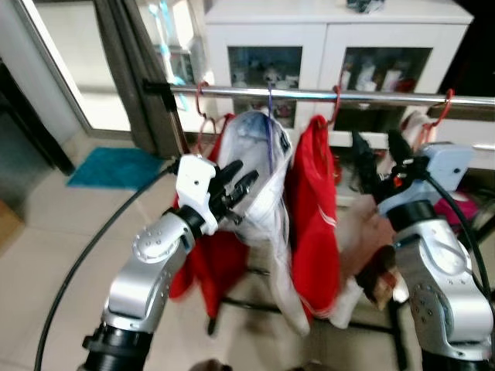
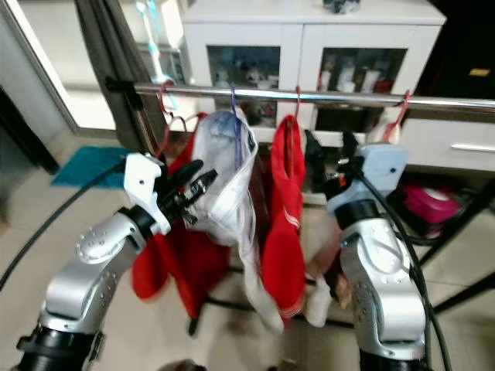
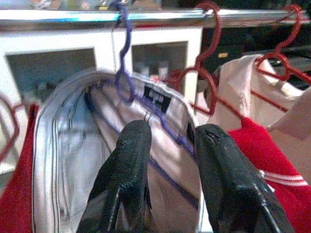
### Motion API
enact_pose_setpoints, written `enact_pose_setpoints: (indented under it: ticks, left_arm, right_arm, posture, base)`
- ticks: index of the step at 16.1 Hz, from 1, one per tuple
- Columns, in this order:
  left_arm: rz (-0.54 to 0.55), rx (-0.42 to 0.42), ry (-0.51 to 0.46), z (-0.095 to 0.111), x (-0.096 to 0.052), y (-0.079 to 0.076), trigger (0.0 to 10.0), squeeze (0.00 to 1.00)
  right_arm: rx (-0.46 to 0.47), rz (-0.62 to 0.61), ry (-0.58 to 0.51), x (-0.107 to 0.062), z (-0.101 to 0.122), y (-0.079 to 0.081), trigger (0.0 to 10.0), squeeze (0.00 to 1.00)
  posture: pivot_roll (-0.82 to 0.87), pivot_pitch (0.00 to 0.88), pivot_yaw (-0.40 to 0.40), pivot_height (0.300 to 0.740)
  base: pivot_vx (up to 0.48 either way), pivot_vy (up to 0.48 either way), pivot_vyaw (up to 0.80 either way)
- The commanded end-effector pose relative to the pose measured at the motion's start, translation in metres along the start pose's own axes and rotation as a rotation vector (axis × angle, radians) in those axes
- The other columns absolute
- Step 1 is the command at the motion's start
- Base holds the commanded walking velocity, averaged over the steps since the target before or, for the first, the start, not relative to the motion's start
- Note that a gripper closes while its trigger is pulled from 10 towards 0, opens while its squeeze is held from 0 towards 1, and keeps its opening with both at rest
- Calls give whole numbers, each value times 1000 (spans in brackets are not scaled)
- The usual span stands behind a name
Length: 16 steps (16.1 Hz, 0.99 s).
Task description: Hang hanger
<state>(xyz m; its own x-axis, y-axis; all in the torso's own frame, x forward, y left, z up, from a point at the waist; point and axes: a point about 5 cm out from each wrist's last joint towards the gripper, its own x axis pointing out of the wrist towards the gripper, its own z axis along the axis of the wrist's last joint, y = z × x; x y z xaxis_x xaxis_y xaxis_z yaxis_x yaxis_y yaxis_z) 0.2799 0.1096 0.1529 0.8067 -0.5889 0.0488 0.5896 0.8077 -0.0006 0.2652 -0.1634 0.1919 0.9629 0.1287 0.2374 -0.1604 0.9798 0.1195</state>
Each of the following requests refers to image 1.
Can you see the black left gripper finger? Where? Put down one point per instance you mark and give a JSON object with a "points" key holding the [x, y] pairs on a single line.
{"points": [[243, 188], [229, 173]]}

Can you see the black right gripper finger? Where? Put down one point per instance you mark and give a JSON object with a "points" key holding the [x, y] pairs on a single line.
{"points": [[366, 166], [401, 153]]}

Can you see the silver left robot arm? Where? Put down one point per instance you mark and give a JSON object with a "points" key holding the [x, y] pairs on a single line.
{"points": [[147, 267]]}

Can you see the blue plastic hanger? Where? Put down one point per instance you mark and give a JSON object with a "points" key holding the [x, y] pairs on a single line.
{"points": [[270, 131]]}

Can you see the red plastic hanger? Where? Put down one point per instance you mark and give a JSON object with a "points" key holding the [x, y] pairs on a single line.
{"points": [[447, 108], [336, 104], [199, 108]]}

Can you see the white grey shirt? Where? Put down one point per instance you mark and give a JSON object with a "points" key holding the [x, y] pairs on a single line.
{"points": [[259, 143]]}

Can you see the red sleeveless top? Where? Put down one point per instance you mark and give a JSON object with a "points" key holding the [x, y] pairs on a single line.
{"points": [[213, 270]]}

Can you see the silver black clothes rack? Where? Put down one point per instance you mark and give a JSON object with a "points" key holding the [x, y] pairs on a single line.
{"points": [[371, 97]]}

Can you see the pink vacuum cleaner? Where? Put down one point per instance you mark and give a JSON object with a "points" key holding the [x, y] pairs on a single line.
{"points": [[458, 209]]}

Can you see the white drawer unit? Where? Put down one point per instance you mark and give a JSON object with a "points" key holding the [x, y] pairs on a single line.
{"points": [[473, 135]]}

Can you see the red garment white stripes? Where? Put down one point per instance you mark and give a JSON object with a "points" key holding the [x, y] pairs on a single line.
{"points": [[313, 224]]}

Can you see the teal floor mat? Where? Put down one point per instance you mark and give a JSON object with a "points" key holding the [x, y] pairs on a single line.
{"points": [[116, 168]]}

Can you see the black television screen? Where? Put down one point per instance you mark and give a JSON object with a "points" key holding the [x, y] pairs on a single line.
{"points": [[481, 46]]}

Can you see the white glass door cabinet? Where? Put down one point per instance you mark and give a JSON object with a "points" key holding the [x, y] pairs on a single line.
{"points": [[325, 35]]}

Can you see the grey curtain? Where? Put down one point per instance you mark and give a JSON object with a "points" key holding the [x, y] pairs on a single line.
{"points": [[147, 46]]}

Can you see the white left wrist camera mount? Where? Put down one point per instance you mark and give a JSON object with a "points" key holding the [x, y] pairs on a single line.
{"points": [[193, 184]]}

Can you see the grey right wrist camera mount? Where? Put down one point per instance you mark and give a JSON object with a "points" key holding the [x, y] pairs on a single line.
{"points": [[447, 164]]}

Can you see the white sliding door frame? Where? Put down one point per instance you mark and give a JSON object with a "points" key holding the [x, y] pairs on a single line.
{"points": [[46, 69]]}

